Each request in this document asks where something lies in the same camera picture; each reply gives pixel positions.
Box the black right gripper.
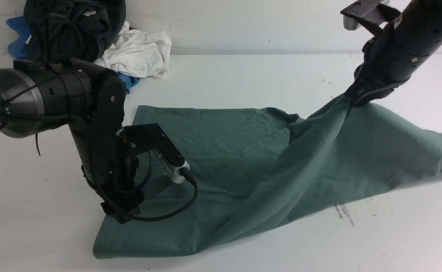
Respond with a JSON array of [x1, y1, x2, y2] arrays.
[[345, 8, 442, 107]]

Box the black crumpled garment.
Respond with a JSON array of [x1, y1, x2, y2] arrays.
[[23, 0, 126, 63]]

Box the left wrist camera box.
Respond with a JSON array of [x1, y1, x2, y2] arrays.
[[116, 123, 190, 184]]

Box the blue crumpled garment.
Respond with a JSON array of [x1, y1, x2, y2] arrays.
[[6, 17, 140, 95]]

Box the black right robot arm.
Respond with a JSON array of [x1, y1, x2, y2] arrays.
[[341, 0, 442, 107]]

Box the black left camera cable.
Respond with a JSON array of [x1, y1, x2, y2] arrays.
[[92, 140, 199, 222]]

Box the white crumpled garment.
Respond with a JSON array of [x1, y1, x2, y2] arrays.
[[94, 21, 172, 79]]

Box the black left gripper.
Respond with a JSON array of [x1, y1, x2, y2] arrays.
[[68, 121, 144, 224]]

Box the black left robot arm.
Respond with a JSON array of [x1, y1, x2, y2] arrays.
[[0, 59, 144, 224]]

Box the green long-sleeve top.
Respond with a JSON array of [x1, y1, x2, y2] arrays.
[[93, 95, 442, 259]]

